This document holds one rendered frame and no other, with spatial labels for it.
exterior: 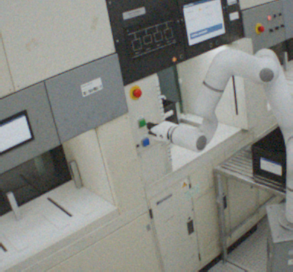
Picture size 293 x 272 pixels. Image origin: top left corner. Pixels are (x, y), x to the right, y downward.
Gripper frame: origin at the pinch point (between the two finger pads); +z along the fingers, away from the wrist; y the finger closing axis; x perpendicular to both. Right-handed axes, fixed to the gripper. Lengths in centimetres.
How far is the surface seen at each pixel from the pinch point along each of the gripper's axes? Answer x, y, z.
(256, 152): -29, 47, -23
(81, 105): 20.3, -28.6, 5.7
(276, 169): -36, 47, -36
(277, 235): -44, 12, -61
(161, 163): -25.3, 7.5, 7.2
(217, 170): -44, 40, 1
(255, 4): 37, 98, 7
